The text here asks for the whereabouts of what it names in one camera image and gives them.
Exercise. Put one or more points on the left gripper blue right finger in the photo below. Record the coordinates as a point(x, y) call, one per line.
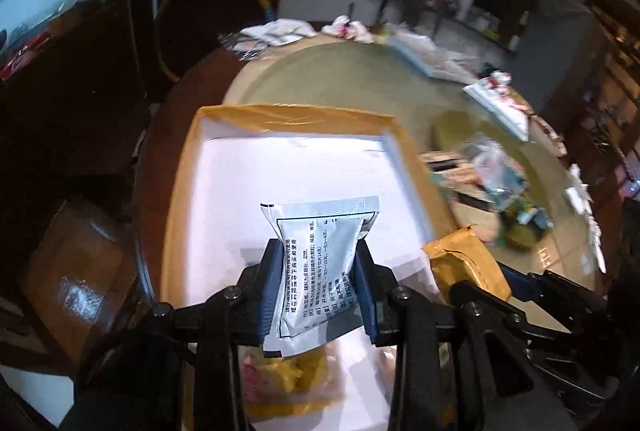
point(373, 285)

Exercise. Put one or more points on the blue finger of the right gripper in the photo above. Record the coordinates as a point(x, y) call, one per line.
point(524, 286)

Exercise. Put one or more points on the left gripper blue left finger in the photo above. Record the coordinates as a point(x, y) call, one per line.
point(268, 282)

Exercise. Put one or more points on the white grey sachet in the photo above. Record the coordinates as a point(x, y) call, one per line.
point(316, 301)

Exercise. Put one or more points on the green pea snack bag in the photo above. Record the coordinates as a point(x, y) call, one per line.
point(525, 223)

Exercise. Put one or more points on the yellow snack pack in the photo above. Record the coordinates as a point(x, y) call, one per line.
point(462, 256)

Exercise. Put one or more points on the clear blue-green snack bag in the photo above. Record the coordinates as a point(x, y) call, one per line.
point(502, 177)

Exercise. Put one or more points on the round cracker pack green label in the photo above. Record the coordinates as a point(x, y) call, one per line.
point(290, 386)

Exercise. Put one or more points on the orange biscuit box back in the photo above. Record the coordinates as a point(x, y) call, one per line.
point(441, 161)

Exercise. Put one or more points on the gold glitter lazy susan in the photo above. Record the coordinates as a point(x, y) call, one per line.
point(452, 129)

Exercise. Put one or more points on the white napkin pile right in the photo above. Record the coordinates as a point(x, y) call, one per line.
point(579, 198)

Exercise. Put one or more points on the yellow cardboard tray box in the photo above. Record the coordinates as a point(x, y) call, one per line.
point(318, 181)

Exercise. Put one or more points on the red white crumpled tissues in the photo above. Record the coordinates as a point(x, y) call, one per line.
point(498, 81)

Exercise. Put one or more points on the white wrappers near chair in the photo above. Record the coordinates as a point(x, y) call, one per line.
point(251, 42)

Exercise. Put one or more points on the crumpled tissue with spoon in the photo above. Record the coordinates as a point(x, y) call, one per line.
point(346, 28)

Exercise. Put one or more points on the wooden chair with yellow rim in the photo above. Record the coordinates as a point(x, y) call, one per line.
point(188, 30)

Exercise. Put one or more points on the white tumbler with straw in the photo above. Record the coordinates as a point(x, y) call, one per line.
point(463, 9)

